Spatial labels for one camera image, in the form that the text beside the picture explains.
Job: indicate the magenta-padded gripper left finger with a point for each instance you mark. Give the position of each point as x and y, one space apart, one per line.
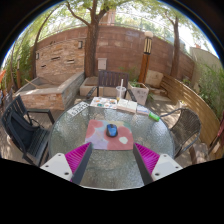
60 165

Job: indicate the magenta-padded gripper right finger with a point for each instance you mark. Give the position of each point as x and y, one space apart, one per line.
163 165

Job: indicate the blue computer mouse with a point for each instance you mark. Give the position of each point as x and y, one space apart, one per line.
112 130

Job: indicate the red floral mouse pad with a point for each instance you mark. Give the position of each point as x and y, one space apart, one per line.
96 136

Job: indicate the brown wicker chair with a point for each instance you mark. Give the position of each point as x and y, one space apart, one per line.
186 128

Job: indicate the black slatted chair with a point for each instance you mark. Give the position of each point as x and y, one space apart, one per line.
25 133

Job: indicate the green marker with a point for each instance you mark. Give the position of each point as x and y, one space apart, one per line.
154 116

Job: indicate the small white blue book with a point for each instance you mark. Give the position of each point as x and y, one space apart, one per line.
142 110

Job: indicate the white licence plate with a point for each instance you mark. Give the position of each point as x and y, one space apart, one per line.
78 108

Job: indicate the curved wooden slat fence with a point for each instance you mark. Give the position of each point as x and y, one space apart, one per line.
196 106

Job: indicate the white open book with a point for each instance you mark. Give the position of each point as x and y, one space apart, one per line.
127 105

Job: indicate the raised stone garden bed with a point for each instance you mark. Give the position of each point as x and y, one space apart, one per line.
46 96

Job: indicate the white planter box with plants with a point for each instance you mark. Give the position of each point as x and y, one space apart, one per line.
140 95

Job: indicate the colourful sticker sheet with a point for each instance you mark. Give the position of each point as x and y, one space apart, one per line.
103 102

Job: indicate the low concrete block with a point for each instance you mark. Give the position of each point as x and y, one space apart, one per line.
87 87

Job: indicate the clear plastic cup with straw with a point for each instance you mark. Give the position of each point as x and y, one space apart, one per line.
120 93

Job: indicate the beige stone slab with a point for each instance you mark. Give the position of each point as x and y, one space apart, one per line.
154 78

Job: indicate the dark wooden slatted chair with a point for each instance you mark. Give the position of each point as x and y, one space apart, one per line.
108 78

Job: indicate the orange parasol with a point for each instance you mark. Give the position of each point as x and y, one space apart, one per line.
2 76

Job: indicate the leaning thin tree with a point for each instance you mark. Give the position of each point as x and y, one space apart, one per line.
34 56

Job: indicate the slim dark tree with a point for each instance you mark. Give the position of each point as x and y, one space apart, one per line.
175 50

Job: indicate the thick forked tree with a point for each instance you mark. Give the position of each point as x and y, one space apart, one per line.
90 50

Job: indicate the wooden garden lamp post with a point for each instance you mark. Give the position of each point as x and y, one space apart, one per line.
145 63

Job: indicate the white wall utility box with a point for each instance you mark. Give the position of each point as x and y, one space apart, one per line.
102 63

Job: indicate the black wall lamp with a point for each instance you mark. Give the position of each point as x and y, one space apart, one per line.
37 55
80 44

